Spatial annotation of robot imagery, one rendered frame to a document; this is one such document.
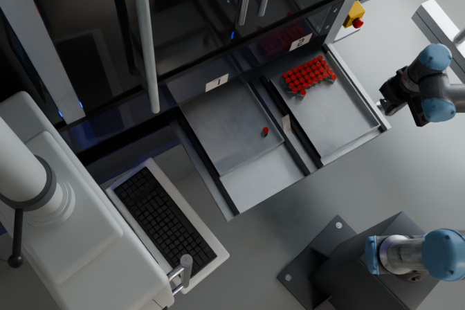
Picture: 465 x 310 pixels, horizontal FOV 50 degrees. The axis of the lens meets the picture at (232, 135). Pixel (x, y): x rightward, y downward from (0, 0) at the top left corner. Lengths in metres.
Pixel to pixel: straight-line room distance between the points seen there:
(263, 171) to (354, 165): 1.14
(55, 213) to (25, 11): 0.37
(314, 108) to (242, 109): 0.26
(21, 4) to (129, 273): 0.52
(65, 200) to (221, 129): 0.92
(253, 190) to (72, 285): 0.87
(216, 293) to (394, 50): 1.76
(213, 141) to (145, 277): 0.86
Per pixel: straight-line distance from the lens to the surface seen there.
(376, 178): 2.79
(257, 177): 1.70
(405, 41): 3.24
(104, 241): 0.93
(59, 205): 0.91
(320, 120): 1.82
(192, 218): 1.72
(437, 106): 1.33
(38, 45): 1.08
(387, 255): 1.57
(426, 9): 2.68
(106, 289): 0.95
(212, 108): 1.77
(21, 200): 0.81
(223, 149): 1.71
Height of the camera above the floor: 2.49
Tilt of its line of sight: 68 degrees down
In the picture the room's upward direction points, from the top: 15 degrees clockwise
